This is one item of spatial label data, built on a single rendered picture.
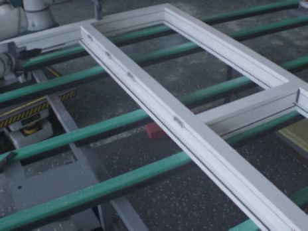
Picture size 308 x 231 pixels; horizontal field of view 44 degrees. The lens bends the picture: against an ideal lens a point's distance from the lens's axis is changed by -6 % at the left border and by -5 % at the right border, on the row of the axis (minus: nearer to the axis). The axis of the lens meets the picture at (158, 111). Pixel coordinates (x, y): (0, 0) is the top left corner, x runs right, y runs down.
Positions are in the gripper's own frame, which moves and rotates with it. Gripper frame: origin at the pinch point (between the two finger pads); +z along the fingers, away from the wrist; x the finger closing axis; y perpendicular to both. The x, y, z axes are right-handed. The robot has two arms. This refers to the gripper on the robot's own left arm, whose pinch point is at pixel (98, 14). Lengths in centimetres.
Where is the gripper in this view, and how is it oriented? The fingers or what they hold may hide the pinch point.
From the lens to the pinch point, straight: 177.1
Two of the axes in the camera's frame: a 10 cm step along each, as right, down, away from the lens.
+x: -5.0, -4.8, 7.2
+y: 8.7, -2.9, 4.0
